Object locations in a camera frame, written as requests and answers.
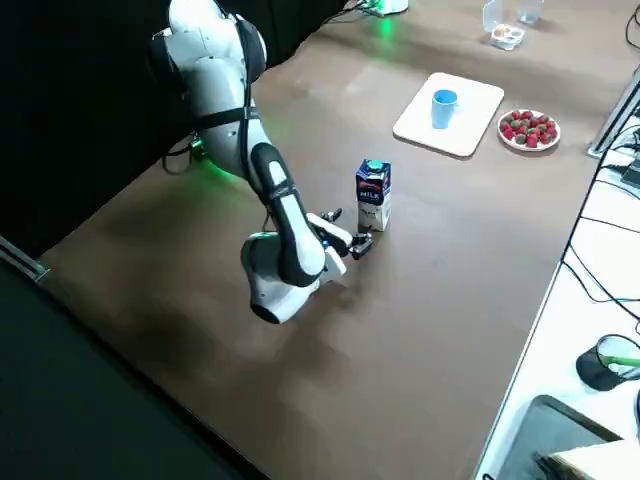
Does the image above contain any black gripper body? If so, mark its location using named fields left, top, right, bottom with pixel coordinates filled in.
left=314, top=222, right=357, bottom=257

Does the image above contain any white side desk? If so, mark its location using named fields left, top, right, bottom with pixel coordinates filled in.
left=474, top=164, right=640, bottom=480

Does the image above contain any blue cup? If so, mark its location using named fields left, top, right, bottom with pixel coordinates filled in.
left=431, top=89, right=460, bottom=131

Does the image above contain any black mesh pen cup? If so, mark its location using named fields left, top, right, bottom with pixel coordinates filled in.
left=575, top=334, right=640, bottom=394

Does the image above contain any black flat tray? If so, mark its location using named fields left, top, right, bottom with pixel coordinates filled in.
left=477, top=394, right=626, bottom=480

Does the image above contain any cardboard box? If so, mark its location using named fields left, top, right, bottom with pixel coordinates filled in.
left=549, top=439, right=640, bottom=480

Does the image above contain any white rectangular tray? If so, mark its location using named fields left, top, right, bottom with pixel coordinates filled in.
left=392, top=72, right=506, bottom=159

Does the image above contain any white plate of strawberries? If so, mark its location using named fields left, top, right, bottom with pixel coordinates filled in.
left=497, top=108, right=562, bottom=152

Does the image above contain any clear plastic egg carton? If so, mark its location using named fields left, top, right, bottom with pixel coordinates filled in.
left=482, top=0, right=526, bottom=51

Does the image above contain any blue white milk carton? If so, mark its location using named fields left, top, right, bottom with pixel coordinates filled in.
left=354, top=158, right=393, bottom=233

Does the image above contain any aluminium camera post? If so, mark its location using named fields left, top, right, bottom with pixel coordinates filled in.
left=587, top=69, right=640, bottom=159

